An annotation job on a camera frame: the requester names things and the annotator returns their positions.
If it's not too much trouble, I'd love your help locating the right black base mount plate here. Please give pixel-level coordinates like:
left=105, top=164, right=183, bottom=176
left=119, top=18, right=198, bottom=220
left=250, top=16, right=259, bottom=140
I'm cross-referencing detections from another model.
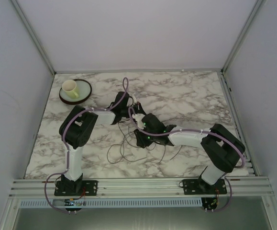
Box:
left=181, top=179, right=227, bottom=195

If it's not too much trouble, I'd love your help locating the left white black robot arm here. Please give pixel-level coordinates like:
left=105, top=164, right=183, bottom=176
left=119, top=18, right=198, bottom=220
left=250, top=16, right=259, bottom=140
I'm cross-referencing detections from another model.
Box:
left=56, top=92, right=131, bottom=193

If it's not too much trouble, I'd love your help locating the black thin wire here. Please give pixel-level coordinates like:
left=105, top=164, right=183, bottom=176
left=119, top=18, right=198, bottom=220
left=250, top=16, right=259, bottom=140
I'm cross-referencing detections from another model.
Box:
left=106, top=119, right=184, bottom=164

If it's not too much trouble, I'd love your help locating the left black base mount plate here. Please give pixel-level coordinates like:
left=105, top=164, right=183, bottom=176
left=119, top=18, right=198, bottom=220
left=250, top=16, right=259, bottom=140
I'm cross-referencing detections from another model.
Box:
left=54, top=180, right=98, bottom=196

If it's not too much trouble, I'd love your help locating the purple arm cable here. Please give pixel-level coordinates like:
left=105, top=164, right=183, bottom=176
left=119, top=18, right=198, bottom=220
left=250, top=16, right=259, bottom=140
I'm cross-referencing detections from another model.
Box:
left=44, top=77, right=129, bottom=214
left=128, top=107, right=246, bottom=213

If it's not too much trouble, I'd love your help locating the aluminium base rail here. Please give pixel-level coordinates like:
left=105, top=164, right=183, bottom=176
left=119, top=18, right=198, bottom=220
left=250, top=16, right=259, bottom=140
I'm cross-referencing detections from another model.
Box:
left=9, top=176, right=274, bottom=198

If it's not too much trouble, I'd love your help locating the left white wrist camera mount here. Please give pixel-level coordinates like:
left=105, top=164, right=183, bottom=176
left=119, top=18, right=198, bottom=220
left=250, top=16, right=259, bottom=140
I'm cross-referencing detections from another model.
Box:
left=130, top=93, right=138, bottom=104

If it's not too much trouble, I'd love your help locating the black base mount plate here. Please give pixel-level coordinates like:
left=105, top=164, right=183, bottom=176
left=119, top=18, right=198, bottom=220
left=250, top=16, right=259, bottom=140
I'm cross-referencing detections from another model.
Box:
left=181, top=179, right=227, bottom=195
left=54, top=180, right=98, bottom=196

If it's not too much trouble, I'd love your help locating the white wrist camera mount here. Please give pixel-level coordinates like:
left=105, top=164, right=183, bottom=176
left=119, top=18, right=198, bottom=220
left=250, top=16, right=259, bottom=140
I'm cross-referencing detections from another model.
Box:
left=130, top=93, right=138, bottom=104
left=132, top=114, right=145, bottom=126

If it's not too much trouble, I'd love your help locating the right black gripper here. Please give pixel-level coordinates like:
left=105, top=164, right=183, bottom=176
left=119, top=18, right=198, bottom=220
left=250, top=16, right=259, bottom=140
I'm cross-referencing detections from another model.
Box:
left=134, top=124, right=157, bottom=148

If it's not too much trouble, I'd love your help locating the aluminium frame post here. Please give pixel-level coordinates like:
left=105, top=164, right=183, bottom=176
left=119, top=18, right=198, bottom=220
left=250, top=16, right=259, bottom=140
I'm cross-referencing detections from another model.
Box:
left=9, top=0, right=56, bottom=76
left=221, top=0, right=266, bottom=75

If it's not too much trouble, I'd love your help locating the white plate with dark rim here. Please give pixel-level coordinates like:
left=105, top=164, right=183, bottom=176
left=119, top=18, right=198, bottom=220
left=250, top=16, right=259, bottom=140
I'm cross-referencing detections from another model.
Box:
left=59, top=79, right=92, bottom=105

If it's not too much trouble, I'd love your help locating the left aluminium frame post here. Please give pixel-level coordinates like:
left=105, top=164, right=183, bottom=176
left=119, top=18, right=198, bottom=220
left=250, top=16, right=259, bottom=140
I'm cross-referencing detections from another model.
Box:
left=9, top=0, right=56, bottom=76

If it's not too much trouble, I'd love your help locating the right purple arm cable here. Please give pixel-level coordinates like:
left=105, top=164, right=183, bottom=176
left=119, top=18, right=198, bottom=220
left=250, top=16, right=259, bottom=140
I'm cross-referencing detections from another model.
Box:
left=128, top=107, right=246, bottom=213

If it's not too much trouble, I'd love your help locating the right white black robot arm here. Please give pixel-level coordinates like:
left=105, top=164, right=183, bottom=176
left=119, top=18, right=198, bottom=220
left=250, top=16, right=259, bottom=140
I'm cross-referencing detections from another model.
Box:
left=130, top=114, right=245, bottom=194

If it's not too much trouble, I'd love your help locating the blue slotted cable duct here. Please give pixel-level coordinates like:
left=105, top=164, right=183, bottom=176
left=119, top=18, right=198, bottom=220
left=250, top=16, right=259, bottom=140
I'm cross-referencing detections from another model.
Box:
left=20, top=197, right=203, bottom=208

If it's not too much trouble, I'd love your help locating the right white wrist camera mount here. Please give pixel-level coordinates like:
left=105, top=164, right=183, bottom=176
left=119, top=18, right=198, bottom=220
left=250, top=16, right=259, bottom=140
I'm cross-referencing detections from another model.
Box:
left=132, top=114, right=145, bottom=126

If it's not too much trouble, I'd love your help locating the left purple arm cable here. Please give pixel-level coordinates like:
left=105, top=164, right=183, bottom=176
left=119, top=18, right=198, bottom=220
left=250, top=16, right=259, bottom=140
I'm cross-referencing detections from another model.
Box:
left=44, top=77, right=129, bottom=214

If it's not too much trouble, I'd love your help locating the right aluminium frame post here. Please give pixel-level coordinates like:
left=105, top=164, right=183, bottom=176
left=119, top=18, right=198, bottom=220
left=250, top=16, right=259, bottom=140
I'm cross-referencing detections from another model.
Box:
left=221, top=0, right=266, bottom=75

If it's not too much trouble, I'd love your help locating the yellow-green mug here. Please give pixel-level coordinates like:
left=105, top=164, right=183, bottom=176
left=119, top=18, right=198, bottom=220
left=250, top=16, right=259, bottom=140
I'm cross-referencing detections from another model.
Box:
left=62, top=80, right=79, bottom=99

